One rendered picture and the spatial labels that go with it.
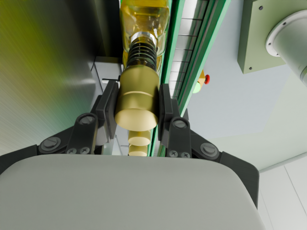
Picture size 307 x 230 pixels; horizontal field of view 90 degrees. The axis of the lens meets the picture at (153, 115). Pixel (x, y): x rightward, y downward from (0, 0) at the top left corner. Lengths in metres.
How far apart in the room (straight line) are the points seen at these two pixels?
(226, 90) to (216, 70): 0.14
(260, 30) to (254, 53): 0.07
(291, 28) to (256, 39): 0.08
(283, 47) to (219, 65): 0.22
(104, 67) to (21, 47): 0.32
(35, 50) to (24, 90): 0.05
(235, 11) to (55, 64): 0.50
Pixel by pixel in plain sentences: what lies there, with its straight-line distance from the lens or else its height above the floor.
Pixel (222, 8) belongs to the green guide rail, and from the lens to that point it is 0.33.
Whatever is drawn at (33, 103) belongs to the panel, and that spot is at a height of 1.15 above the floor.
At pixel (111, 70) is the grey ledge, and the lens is 0.51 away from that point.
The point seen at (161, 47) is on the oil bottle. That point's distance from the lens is 0.20.
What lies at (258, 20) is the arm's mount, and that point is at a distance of 0.56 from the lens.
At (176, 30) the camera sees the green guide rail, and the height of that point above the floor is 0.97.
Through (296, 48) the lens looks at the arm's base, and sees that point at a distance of 0.53.
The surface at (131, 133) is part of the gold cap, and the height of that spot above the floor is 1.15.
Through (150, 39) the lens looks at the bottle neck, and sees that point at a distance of 0.18.
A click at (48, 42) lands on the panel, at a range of 0.25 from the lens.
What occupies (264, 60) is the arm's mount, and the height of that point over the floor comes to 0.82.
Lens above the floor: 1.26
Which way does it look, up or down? 34 degrees down
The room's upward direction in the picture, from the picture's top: 179 degrees counter-clockwise
